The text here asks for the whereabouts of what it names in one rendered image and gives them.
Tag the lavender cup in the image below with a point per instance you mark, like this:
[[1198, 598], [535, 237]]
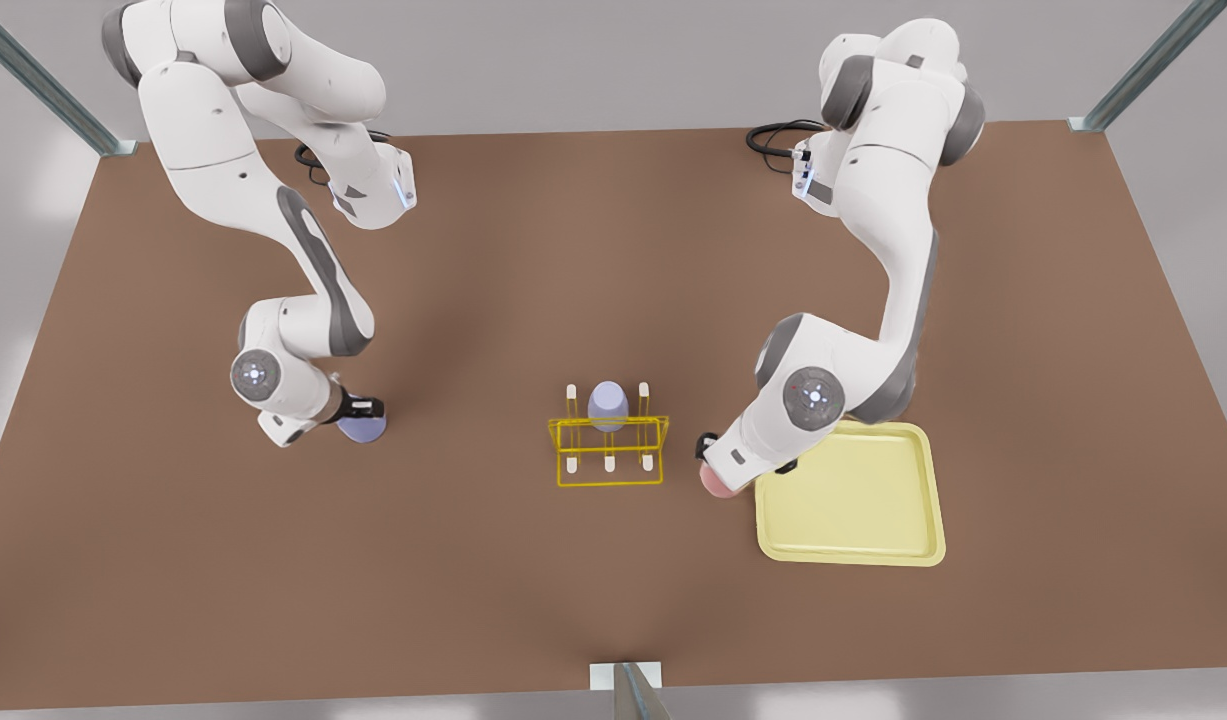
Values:
[[365, 429], [608, 404]]

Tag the pink cup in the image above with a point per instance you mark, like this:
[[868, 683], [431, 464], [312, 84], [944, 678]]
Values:
[[715, 484]]

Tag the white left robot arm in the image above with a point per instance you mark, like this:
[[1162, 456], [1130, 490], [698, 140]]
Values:
[[893, 220]]

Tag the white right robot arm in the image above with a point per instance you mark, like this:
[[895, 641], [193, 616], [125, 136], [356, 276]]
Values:
[[303, 250]]

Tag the pale yellow tray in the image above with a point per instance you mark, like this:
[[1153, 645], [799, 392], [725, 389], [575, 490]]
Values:
[[853, 500]]

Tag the silver frame post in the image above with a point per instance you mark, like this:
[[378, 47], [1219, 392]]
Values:
[[1148, 65], [43, 80], [633, 692]]

